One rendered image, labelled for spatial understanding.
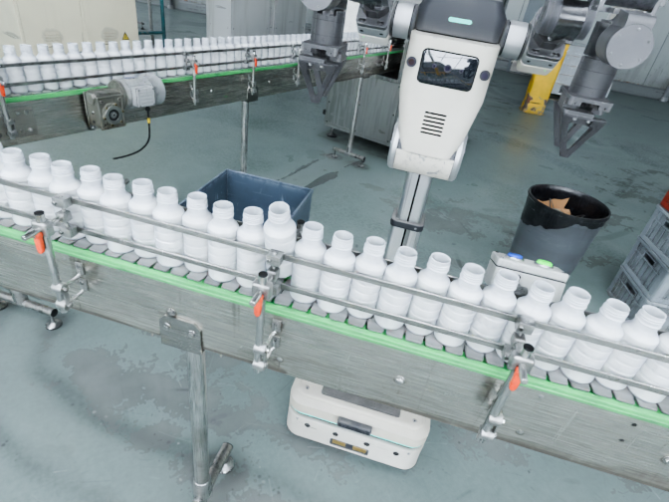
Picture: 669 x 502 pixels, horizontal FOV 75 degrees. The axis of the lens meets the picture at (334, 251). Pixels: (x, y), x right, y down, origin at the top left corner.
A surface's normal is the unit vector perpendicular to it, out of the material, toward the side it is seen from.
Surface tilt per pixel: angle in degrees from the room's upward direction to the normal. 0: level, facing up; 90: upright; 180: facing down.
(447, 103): 90
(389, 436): 90
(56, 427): 0
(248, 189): 90
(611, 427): 90
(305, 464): 0
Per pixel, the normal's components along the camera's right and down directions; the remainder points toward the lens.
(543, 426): -0.25, 0.50
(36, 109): 0.84, 0.39
